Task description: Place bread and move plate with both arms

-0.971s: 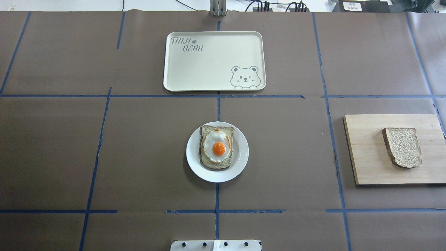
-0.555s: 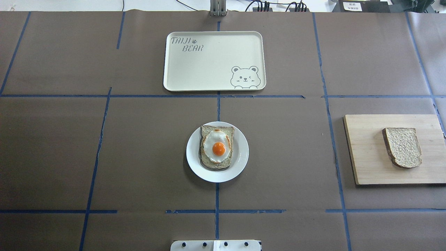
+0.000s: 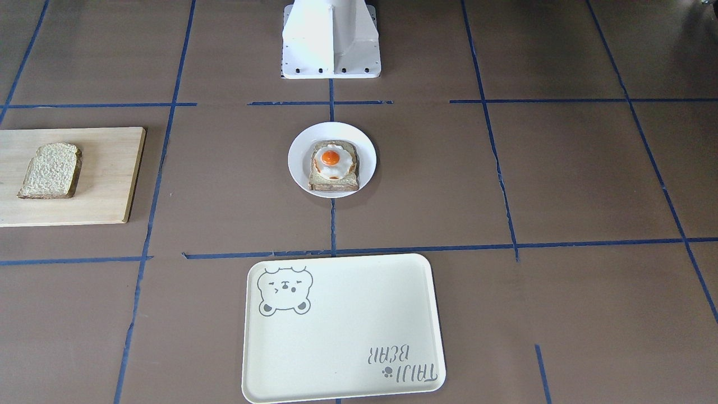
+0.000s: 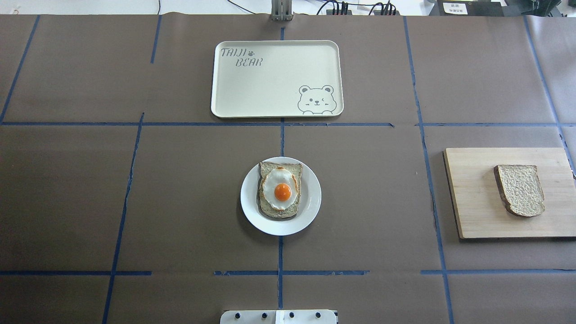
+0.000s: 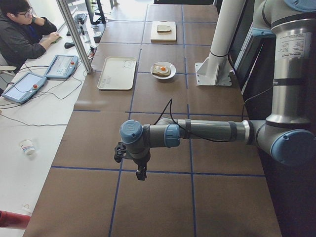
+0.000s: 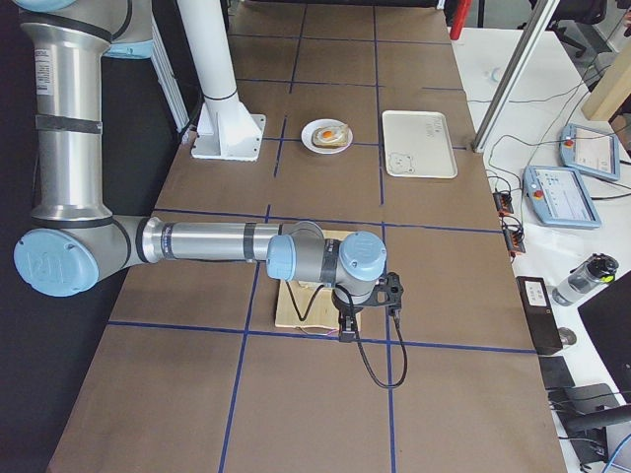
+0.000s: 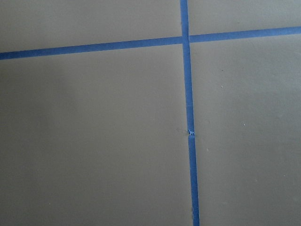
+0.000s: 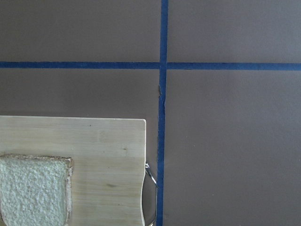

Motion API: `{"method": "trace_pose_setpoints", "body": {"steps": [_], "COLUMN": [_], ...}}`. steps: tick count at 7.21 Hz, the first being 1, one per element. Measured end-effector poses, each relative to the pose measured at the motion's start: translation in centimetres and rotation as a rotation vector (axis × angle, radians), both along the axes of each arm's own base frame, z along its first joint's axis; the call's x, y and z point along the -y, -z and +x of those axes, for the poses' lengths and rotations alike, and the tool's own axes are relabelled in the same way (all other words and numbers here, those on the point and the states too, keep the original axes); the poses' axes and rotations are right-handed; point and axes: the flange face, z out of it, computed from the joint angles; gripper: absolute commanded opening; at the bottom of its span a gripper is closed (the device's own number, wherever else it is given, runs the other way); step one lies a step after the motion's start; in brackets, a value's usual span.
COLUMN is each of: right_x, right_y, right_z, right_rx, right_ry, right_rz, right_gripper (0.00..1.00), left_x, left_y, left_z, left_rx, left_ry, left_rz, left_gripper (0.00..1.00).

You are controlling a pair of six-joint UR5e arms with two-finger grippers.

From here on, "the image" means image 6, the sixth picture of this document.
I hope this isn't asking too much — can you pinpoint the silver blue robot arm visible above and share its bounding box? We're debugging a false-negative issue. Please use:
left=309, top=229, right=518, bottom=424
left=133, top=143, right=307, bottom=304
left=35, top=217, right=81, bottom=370
left=14, top=1, right=401, bottom=342

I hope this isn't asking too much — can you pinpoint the fried egg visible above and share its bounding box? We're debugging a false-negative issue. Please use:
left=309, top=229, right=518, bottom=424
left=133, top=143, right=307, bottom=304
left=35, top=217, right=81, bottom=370
left=315, top=126, right=343, bottom=143

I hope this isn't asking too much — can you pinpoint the aluminium frame post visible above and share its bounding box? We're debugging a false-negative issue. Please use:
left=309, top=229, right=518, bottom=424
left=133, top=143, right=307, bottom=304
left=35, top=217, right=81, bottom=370
left=472, top=0, right=560, bottom=153

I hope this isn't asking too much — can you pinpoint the black rectangular box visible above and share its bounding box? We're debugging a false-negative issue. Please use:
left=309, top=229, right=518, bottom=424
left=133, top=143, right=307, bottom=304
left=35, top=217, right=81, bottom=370
left=516, top=276, right=563, bottom=356

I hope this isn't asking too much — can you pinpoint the orange black adapter near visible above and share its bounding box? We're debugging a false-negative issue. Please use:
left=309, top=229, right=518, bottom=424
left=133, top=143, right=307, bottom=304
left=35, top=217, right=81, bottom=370
left=502, top=222, right=526, bottom=257

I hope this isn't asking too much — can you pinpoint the near blue teach pendant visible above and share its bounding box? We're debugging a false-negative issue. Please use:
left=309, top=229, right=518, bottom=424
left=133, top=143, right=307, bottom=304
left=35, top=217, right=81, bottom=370
left=523, top=166, right=601, bottom=230

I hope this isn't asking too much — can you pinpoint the clear water bottle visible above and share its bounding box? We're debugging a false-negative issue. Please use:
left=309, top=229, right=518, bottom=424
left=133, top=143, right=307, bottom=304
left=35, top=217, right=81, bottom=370
left=552, top=253, right=619, bottom=306

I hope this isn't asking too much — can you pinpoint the far blue teach pendant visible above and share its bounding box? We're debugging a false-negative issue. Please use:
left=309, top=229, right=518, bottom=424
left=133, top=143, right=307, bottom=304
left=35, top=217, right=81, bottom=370
left=559, top=123, right=621, bottom=181

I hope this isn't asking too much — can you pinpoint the bread slice under egg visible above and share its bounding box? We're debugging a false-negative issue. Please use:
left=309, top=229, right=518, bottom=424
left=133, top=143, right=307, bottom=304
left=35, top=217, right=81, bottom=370
left=312, top=124, right=349, bottom=148

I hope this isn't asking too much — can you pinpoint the orange black adapter far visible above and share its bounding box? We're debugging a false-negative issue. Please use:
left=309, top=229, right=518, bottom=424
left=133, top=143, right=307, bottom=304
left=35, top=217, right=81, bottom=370
left=492, top=190, right=514, bottom=217

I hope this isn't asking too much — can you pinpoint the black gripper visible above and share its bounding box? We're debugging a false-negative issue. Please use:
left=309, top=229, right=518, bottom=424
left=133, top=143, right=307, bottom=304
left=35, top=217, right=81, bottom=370
left=331, top=286, right=363, bottom=343

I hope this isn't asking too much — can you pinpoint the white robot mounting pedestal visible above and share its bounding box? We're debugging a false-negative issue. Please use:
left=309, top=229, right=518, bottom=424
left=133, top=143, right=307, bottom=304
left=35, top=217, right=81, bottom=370
left=177, top=0, right=266, bottom=162

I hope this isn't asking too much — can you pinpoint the wooden cutting board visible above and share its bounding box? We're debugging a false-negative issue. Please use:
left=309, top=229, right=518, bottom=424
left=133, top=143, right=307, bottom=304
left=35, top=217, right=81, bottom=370
left=273, top=229, right=385, bottom=331

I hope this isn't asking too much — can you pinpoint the white round plate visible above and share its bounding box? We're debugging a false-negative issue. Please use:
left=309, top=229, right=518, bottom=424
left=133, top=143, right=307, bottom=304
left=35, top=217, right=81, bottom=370
left=301, top=118, right=353, bottom=155

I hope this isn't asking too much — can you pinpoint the orange black adapter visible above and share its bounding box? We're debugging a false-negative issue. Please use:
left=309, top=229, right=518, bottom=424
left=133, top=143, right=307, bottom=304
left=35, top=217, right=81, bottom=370
left=492, top=190, right=514, bottom=217
left=502, top=222, right=526, bottom=257

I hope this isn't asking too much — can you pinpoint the cream bear serving tray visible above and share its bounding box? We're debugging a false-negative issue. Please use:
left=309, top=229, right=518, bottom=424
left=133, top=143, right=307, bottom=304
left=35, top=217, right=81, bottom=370
left=382, top=110, right=457, bottom=179

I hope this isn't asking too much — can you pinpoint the brown bread slice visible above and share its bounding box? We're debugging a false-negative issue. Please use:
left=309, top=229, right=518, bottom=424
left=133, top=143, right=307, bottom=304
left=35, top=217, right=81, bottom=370
left=298, top=281, right=321, bottom=290

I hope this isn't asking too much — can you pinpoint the blue teach pendant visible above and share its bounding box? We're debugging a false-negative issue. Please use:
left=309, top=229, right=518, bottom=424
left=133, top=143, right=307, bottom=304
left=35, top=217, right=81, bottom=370
left=559, top=123, right=621, bottom=181
left=523, top=166, right=601, bottom=230

